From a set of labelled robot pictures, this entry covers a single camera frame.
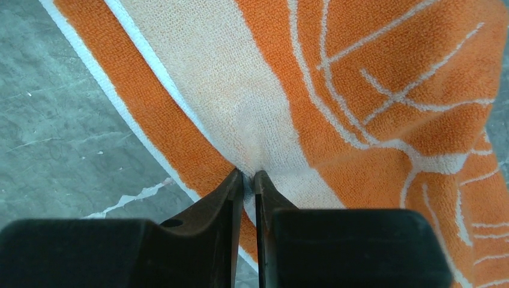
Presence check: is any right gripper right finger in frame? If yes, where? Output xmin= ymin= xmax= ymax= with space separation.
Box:
xmin=253 ymin=171 xmax=453 ymax=287

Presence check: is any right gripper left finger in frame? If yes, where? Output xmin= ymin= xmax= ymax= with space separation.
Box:
xmin=1 ymin=170 xmax=243 ymax=287

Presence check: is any orange and cream towel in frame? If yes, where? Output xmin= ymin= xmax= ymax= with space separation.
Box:
xmin=42 ymin=1 xmax=508 ymax=287

